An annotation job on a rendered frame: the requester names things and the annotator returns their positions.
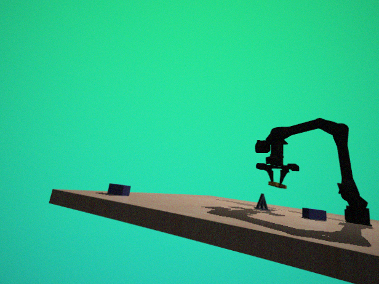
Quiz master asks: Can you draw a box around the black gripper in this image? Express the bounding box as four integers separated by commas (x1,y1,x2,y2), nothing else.
256,152,299,185

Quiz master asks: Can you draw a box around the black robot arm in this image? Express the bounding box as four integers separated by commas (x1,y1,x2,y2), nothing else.
255,118,372,226

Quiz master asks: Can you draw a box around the yellow bar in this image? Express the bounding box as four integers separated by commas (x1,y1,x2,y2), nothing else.
268,181,287,189

